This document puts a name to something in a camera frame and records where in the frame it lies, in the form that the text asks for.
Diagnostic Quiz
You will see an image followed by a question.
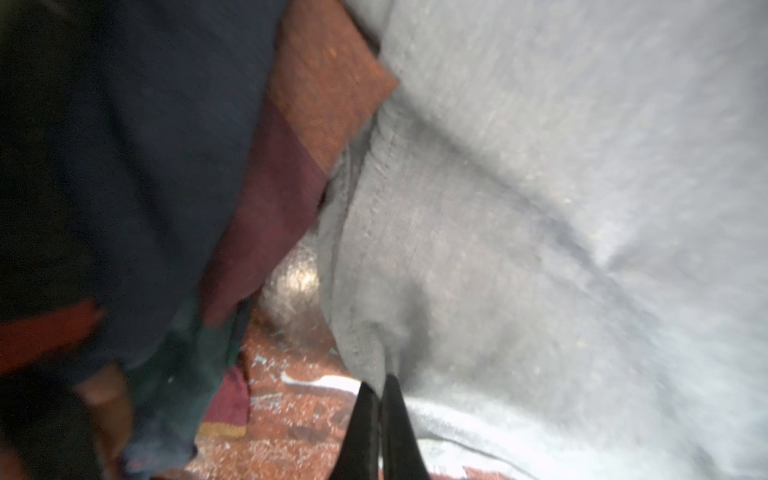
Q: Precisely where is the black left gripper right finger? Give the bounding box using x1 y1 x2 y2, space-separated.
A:
380 374 431 480

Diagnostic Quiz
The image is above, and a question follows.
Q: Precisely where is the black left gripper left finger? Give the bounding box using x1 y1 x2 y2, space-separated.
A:
328 383 380 480

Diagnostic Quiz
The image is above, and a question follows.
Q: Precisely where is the grey long sleeve shirt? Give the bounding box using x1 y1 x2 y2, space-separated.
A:
319 1 767 479

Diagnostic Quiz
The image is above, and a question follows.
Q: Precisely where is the red black plaid shirt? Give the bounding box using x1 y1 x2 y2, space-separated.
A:
1 1 396 479

